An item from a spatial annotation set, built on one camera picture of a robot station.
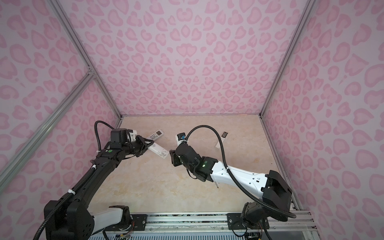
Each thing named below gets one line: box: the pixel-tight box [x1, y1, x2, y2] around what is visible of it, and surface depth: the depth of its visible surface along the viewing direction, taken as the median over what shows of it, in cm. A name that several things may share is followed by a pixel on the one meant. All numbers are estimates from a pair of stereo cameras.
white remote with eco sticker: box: [148, 142, 170, 159], surface depth 80 cm
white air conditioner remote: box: [146, 129, 165, 141], surface depth 109 cm
